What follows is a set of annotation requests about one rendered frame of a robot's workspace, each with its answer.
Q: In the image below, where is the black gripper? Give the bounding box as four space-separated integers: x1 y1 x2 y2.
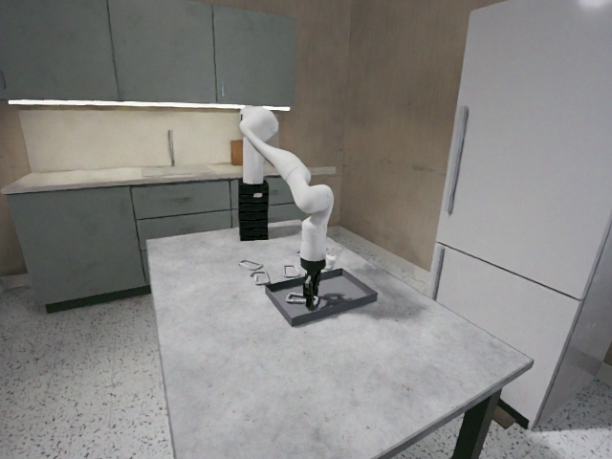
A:
300 256 326 309

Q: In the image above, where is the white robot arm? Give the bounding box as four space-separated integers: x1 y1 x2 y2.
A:
240 106 342 265

